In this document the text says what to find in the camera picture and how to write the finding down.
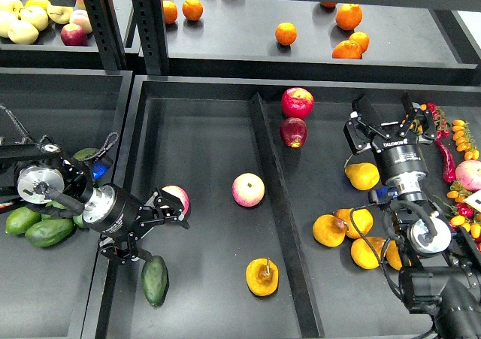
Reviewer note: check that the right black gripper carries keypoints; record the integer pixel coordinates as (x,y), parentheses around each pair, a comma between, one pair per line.
(363,132)

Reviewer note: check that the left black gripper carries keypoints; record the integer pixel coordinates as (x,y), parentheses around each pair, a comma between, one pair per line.
(115,213)

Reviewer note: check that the dark green avocado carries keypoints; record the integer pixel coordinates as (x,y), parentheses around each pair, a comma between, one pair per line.
(154,280)

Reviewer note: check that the yellow pear with stem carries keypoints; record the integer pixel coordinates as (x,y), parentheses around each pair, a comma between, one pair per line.
(262,277)

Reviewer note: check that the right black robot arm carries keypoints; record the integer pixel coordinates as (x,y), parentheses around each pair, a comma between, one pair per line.
(440,265)

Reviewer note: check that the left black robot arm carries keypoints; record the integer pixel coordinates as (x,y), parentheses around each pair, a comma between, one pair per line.
(49,181)

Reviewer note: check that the yellow pear upper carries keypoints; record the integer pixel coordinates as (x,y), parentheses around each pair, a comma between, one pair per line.
(362,176)

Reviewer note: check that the yellow pear top of pile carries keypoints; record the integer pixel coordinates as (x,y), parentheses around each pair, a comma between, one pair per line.
(362,218)

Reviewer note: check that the yellow pear left of pile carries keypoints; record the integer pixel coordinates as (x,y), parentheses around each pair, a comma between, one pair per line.
(329,230)

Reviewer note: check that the yellow pear bottom of pile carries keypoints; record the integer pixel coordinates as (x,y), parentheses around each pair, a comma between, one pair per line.
(366,253)

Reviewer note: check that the pink apple left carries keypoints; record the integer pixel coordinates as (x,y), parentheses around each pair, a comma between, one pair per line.
(180,193)

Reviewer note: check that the pink apple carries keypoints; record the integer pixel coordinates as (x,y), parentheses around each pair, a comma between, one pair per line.
(248,189)
(180,193)

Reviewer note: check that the long red chili pepper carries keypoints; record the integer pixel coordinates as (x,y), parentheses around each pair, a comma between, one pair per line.
(448,162)

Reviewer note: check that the orange cherry tomato vine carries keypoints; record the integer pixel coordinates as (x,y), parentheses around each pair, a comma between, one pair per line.
(464,141)

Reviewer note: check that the orange on shelf front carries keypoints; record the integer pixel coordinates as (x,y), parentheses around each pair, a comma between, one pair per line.
(347,49)

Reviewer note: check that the orange on shelf right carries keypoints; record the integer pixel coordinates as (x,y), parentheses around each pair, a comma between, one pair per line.
(362,39)

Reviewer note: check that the black centre tray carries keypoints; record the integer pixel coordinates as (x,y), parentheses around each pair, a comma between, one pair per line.
(197,133)

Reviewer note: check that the black tray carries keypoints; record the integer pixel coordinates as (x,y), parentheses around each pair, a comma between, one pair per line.
(197,133)
(57,292)

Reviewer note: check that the pink apple right edge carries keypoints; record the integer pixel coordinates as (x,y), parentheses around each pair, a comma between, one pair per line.
(467,174)

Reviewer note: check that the bright red apple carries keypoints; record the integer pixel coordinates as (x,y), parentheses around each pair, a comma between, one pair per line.
(297,102)

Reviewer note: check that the dark red apple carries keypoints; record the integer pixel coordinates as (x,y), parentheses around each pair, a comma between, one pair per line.
(293,132)

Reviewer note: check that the pink apple centre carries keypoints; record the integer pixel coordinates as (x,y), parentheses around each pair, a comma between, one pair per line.
(248,189)

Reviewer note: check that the large orange on shelf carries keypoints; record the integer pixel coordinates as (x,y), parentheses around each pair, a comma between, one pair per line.
(349,16)

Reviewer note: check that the black left tray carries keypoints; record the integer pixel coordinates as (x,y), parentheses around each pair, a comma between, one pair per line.
(57,292)

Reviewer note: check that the black tray divider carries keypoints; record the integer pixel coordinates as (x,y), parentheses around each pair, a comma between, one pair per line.
(304,300)

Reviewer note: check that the orange on shelf centre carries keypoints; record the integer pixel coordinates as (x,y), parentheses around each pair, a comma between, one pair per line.
(286,33)

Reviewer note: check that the red apple on shelf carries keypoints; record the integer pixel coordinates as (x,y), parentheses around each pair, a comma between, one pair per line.
(74,35)

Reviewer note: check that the orange on shelf far left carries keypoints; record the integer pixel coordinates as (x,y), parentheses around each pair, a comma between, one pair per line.
(170,12)

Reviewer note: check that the pale peach apple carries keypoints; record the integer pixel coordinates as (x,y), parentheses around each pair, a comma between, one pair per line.
(81,18)

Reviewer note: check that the pale yellow apple front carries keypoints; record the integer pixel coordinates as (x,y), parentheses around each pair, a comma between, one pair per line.
(22,32)

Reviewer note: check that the pale yellow apple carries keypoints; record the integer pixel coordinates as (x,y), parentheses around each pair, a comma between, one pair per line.
(22,32)
(35,15)

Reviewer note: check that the pale yellow apple middle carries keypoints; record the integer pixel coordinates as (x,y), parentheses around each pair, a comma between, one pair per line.
(35,15)

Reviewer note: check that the black shelf upright post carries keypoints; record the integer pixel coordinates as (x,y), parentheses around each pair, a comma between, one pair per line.
(106,33)

